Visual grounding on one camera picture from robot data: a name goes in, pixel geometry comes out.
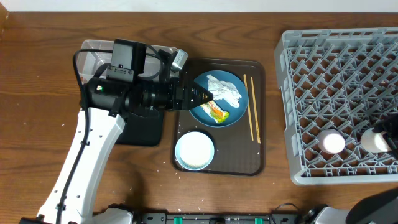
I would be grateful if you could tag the black waste tray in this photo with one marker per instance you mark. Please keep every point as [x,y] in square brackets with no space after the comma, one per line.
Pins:
[142,131]

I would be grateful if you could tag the grey dishwasher rack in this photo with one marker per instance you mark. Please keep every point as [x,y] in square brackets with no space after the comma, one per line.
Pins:
[341,79]

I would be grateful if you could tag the blue plate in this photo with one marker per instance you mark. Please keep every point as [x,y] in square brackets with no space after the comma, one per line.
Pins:
[234,113]

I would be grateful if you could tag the wooden chopstick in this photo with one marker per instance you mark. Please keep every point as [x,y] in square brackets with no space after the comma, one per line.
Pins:
[255,111]
[248,108]

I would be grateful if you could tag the light blue rice bowl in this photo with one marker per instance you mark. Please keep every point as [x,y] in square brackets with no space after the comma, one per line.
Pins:
[194,151]

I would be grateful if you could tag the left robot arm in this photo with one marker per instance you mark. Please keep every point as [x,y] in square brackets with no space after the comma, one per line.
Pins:
[133,84]

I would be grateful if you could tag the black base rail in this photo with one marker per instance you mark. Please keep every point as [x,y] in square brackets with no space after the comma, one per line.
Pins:
[217,218]

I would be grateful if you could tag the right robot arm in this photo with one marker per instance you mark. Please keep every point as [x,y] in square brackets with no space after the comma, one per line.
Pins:
[379,208]

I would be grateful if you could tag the pink white cup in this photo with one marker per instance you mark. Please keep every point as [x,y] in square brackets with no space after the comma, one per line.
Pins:
[331,141]

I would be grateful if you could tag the white green cup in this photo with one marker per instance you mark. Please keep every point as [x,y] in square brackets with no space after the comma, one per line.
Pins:
[374,142]

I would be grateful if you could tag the brown serving tray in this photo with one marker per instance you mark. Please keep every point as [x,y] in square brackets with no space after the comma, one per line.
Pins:
[235,152]

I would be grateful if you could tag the clear plastic bin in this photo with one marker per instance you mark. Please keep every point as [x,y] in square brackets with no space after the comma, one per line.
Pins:
[89,62]

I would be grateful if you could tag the white tissue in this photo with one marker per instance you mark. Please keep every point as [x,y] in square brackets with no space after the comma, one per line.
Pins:
[223,90]

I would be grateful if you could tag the yellow green snack wrapper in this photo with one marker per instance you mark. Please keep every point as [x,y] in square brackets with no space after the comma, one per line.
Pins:
[215,112]

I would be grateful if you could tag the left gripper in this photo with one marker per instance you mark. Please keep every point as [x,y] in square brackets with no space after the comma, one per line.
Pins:
[183,94]

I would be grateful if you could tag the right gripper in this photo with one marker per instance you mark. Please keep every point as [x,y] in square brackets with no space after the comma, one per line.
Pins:
[391,124]

